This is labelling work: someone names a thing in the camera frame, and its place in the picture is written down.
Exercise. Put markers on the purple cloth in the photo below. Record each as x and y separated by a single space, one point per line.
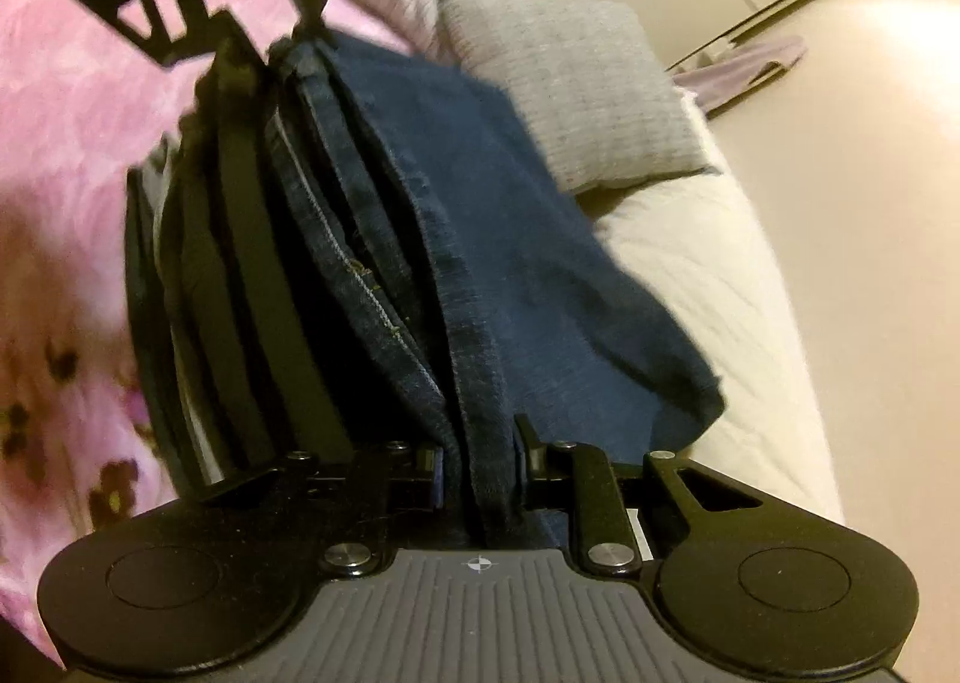
742 65

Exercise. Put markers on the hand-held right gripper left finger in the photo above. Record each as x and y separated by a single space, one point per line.
424 477

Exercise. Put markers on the white bed sheet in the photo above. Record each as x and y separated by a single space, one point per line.
720 293

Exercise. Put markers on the dark blue jeans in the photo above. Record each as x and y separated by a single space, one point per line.
510 263

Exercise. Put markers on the pink floral blanket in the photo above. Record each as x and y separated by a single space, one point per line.
67 128

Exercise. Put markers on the black folded garment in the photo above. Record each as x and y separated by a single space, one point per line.
255 263

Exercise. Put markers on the grey garment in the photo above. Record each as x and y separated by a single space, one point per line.
163 218

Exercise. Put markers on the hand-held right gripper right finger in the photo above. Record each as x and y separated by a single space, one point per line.
536 465

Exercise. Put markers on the grey knit cloth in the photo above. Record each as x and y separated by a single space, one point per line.
585 83

